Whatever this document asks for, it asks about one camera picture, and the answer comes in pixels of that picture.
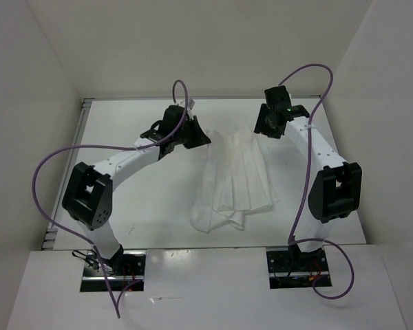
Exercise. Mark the white pleated skirt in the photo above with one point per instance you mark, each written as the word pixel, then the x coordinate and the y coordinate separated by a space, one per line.
pixel 235 183

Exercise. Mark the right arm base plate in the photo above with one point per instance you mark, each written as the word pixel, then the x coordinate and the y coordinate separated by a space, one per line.
pixel 287 270

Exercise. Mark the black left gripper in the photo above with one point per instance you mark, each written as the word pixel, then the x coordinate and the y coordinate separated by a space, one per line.
pixel 199 138

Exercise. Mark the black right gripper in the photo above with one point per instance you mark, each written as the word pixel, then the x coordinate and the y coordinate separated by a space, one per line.
pixel 260 126

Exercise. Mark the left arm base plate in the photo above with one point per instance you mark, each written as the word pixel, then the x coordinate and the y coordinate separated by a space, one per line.
pixel 130 274

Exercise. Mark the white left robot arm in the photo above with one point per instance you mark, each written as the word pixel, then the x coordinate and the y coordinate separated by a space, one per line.
pixel 89 194

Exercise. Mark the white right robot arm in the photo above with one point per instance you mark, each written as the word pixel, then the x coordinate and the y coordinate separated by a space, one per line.
pixel 333 184

